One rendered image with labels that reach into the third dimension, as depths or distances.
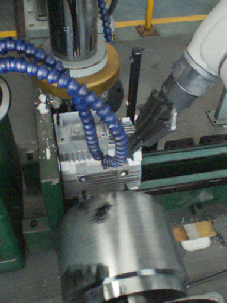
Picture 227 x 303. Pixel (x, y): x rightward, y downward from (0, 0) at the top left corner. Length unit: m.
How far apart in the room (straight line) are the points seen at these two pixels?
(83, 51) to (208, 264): 0.69
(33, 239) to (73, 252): 0.31
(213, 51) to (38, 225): 0.60
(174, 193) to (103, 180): 0.26
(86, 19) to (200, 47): 0.21
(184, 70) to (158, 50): 1.05
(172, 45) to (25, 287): 1.28
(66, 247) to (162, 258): 0.18
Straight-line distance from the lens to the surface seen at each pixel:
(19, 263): 0.99
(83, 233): 0.68
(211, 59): 0.66
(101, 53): 0.70
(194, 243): 1.08
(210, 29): 0.68
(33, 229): 0.95
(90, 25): 0.65
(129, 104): 1.00
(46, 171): 0.76
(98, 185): 0.89
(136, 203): 0.69
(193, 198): 1.10
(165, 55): 1.72
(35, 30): 1.18
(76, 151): 0.84
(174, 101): 0.73
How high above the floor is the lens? 1.74
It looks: 49 degrees down
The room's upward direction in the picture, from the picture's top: 3 degrees clockwise
